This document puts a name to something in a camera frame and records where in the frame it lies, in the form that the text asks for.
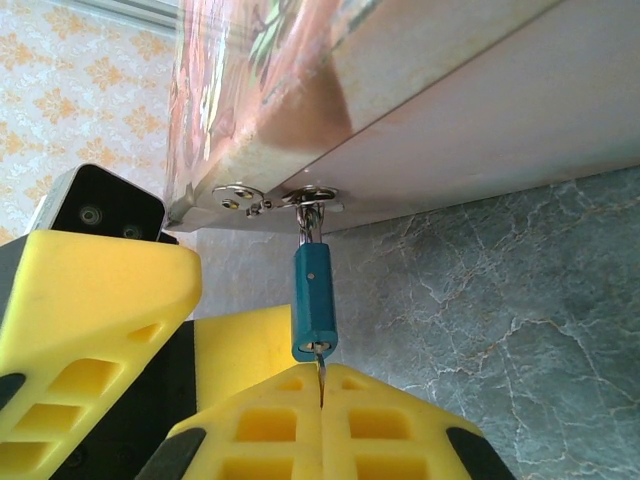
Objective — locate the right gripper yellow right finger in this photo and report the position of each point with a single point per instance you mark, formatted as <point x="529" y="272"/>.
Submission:
<point x="400" y="435"/>

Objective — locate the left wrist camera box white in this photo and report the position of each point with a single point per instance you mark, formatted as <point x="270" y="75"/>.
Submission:
<point x="115" y="205"/>

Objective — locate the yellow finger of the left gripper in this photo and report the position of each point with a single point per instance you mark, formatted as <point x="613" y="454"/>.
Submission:
<point x="100" y="310"/>
<point x="240" y="350"/>

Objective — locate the aluminium table side rail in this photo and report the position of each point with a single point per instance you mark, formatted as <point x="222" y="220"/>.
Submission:
<point x="150" y="12"/>

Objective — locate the pink illustrated storybook box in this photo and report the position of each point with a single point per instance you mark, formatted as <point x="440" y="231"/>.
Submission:
<point x="350" y="100"/>

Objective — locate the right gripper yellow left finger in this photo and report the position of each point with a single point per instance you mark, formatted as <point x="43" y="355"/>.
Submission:
<point x="250" y="440"/>

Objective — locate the silver metal hasp latch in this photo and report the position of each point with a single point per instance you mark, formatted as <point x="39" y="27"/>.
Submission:
<point x="305" y="194"/>

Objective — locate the small silver key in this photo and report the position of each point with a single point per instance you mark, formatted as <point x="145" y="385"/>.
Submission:
<point x="320" y="375"/>

